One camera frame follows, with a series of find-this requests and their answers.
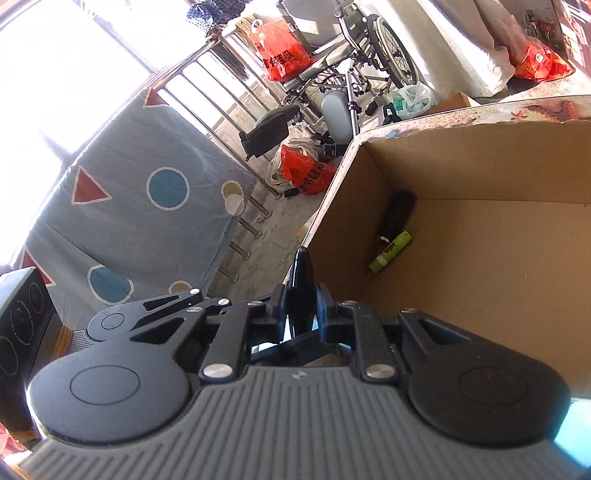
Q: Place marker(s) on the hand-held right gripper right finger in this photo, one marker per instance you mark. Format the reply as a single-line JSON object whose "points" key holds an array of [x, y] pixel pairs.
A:
{"points": [[323, 316]]}

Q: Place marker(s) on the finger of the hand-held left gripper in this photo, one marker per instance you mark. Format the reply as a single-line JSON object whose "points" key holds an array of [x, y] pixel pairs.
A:
{"points": [[191, 295]]}

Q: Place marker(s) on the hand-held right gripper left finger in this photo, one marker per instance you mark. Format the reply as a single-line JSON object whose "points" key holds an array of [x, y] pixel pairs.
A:
{"points": [[279, 316]]}

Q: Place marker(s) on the black electrical tape roll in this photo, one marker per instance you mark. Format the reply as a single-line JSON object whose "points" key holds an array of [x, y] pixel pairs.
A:
{"points": [[302, 295]]}

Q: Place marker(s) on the green and yellow tube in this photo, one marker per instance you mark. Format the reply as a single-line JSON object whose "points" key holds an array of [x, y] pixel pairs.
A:
{"points": [[390, 251]]}

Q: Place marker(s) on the black flashlight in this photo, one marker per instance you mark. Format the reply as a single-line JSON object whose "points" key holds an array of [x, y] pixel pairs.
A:
{"points": [[397, 212]]}

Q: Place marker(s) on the brown cardboard box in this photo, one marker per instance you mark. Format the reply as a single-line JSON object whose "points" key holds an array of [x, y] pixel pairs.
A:
{"points": [[485, 277]]}

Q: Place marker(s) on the grey printed blanket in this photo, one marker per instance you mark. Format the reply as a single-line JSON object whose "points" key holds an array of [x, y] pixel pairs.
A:
{"points": [[138, 230]]}

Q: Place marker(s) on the red plastic bag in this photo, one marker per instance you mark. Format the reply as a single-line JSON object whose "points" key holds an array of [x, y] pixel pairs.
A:
{"points": [[304, 170], [281, 55]]}

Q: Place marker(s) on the black seat cushion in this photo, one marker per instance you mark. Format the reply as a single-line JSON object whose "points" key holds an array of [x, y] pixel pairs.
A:
{"points": [[268, 129]]}

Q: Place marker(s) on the grey wheelchair leg pad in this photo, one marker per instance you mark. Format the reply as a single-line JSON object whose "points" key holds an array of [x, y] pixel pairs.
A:
{"points": [[337, 115]]}

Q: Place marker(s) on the white and green plastic bag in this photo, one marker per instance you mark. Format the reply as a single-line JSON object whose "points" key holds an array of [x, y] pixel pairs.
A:
{"points": [[415, 99]]}

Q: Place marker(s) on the metal railing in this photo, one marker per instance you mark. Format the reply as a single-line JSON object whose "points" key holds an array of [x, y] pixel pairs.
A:
{"points": [[194, 57]]}

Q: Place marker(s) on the brown cardboard piece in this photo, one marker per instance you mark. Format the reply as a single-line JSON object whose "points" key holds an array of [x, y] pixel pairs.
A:
{"points": [[455, 102]]}

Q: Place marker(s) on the blue checked hanging cloth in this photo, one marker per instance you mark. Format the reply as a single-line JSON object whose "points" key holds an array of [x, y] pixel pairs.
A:
{"points": [[207, 9]]}

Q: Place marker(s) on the folding wheelchair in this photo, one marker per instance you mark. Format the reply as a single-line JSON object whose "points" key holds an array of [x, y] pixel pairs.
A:
{"points": [[323, 23]]}

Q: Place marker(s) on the white curtain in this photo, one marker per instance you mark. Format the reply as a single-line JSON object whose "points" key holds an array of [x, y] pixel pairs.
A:
{"points": [[461, 55]]}

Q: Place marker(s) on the red snack bag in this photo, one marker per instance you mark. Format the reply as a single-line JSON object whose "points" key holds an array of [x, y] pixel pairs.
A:
{"points": [[540, 62]]}

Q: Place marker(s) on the pink plastic bag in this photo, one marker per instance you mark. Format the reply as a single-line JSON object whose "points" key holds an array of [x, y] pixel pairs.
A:
{"points": [[501, 23]]}

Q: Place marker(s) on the orange appliance carton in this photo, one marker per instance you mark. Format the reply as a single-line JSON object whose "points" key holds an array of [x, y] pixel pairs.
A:
{"points": [[577, 27]]}

